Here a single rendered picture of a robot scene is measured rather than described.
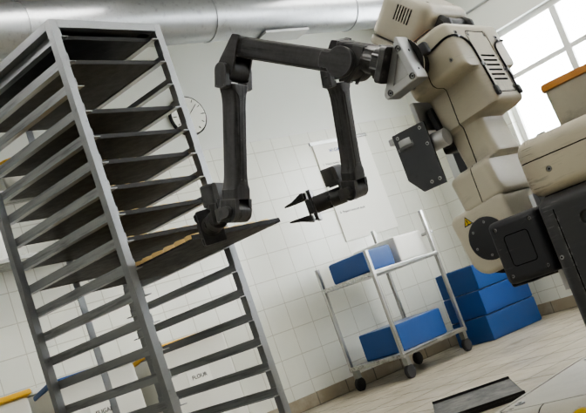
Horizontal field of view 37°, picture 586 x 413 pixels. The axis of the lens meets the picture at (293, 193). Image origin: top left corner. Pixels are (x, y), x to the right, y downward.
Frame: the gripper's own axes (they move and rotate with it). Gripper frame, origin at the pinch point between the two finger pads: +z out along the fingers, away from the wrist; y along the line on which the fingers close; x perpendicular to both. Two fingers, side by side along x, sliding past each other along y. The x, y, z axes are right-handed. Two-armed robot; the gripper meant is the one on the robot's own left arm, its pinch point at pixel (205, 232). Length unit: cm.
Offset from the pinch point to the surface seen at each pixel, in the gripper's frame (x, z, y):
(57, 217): 34, 55, 28
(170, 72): -19, 49, 67
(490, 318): -282, 362, -77
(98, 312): 31, 50, -8
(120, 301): 24.4, 38.9, -8.4
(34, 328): 51, 79, -4
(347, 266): -179, 348, -5
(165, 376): 19.9, 26.9, -35.7
